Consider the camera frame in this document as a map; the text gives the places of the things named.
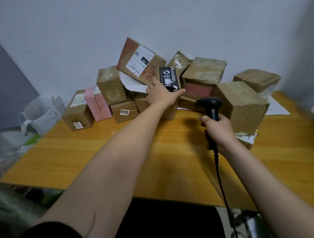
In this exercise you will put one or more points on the pile of cardboard parcels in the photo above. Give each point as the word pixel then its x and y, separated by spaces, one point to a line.
pixel 241 105

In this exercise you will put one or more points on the person's right forearm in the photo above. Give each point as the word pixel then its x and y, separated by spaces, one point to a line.
pixel 265 186

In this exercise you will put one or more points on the pink box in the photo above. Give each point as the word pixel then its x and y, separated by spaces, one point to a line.
pixel 97 104

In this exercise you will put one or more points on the person's right thumb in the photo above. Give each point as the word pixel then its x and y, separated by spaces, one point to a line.
pixel 205 120

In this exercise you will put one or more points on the person's left forearm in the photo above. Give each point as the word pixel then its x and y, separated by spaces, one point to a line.
pixel 115 159

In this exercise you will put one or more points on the person's left thumb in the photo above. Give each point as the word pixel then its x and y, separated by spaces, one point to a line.
pixel 177 92

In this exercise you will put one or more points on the black barcode scanner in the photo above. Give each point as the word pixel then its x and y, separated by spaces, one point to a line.
pixel 211 105

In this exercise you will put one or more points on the person's left hand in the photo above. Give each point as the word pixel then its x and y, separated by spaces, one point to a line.
pixel 160 95

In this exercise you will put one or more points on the black trousers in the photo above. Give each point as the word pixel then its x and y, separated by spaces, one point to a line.
pixel 169 220

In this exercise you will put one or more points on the white paper sheet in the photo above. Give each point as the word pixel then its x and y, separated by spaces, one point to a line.
pixel 277 107

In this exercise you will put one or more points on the white paper envelope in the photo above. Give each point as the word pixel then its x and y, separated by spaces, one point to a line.
pixel 131 83

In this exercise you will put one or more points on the black printed box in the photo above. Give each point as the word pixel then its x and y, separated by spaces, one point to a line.
pixel 169 77

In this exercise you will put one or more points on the green plastic bag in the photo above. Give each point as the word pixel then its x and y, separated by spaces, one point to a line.
pixel 32 140

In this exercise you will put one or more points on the grey panel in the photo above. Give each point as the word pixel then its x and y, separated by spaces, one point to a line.
pixel 13 98

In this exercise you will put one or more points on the black shirt sleeve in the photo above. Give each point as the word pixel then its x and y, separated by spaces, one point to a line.
pixel 51 230

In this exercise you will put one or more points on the white plastic bag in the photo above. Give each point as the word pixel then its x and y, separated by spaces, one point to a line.
pixel 43 112

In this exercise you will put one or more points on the metal chair base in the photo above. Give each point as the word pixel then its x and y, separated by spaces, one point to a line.
pixel 250 224

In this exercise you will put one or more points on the person's right hand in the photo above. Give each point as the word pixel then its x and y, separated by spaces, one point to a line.
pixel 222 133

